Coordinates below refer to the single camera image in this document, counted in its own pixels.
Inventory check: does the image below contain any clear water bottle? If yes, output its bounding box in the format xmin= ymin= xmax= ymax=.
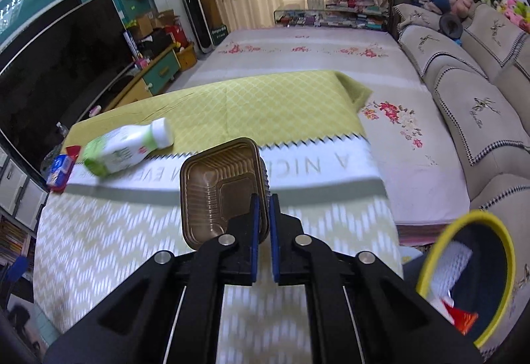
xmin=39 ymin=122 xmax=69 ymax=174

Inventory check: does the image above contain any black television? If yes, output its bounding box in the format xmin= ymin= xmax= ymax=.
xmin=1 ymin=0 xmax=133 ymax=169

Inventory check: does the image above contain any brown plastic tray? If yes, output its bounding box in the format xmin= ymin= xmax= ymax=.
xmin=180 ymin=137 xmax=270 ymax=250

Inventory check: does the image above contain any red snack wrapper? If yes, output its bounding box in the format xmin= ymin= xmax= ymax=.
xmin=442 ymin=300 xmax=479 ymax=335

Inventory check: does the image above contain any black tower fan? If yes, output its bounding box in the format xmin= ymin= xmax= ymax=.
xmin=182 ymin=0 xmax=213 ymax=55

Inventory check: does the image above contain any red tissue box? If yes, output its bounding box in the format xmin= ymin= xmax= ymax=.
xmin=46 ymin=145 xmax=82 ymax=193

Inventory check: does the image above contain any green white drink bottle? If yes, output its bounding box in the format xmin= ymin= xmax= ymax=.
xmin=81 ymin=117 xmax=174 ymax=178

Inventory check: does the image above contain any yellow rimmed dark trash bin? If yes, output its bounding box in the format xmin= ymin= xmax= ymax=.
xmin=415 ymin=210 xmax=516 ymax=348

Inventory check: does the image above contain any tv cabinet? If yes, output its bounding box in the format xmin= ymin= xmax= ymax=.
xmin=102 ymin=43 xmax=181 ymax=112

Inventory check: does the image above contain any beige sofa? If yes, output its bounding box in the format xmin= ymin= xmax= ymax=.
xmin=392 ymin=3 xmax=529 ymax=363

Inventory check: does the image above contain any patterned tablecloth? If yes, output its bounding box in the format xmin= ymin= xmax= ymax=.
xmin=33 ymin=71 xmax=401 ymax=342

